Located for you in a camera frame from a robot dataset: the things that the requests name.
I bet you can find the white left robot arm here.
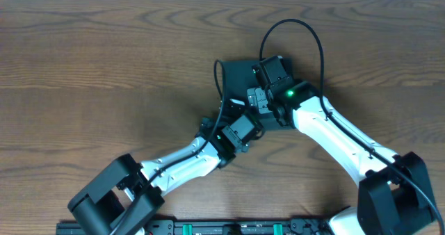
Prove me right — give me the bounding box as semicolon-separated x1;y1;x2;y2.
67;111;262;234

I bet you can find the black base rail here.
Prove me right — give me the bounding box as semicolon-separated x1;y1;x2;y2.
55;217;334;235

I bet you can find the black gift box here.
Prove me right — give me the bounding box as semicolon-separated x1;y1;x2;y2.
222;59;290;131

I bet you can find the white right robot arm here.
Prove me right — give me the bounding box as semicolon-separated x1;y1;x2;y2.
246;81;444;234

